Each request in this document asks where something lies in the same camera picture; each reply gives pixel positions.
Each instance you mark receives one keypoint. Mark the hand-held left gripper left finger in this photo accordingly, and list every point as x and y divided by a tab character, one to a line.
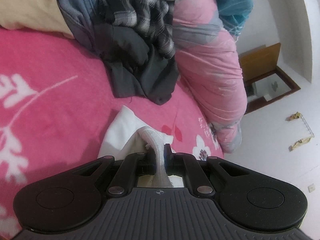
150	160

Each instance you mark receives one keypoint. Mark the wall switch plate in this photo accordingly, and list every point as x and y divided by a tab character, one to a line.
311	188

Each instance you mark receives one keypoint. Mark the white garment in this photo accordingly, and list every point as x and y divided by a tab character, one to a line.
120	130

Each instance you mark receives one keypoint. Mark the long yellowish hanging rag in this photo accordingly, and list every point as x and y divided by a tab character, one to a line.
300	143

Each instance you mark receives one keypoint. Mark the small yellowish hanging rag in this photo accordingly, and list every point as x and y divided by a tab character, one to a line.
293	116

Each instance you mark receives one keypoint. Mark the teal cloth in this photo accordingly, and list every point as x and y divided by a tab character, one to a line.
232	5

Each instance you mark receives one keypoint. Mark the dark grey garment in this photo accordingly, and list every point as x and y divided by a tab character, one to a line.
132	55

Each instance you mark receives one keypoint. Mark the wooden door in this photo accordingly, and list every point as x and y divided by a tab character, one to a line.
260	60

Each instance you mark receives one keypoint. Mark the beige garment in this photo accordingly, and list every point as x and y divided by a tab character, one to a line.
30	5

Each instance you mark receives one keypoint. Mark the dark brown door frame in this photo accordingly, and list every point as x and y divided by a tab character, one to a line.
287	78

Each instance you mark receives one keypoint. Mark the plaid shirt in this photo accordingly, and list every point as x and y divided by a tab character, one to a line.
140	12

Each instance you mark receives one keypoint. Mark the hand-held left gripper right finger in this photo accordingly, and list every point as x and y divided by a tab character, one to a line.
168	156

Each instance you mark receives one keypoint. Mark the wall hook rack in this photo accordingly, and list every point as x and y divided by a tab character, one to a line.
308	126

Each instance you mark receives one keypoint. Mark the blue denim garment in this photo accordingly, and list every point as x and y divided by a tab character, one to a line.
75	10

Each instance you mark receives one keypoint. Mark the pink grey quilt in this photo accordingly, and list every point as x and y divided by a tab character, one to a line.
207	67

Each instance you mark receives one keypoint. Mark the pink floral blanket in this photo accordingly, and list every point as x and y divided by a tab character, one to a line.
62	105

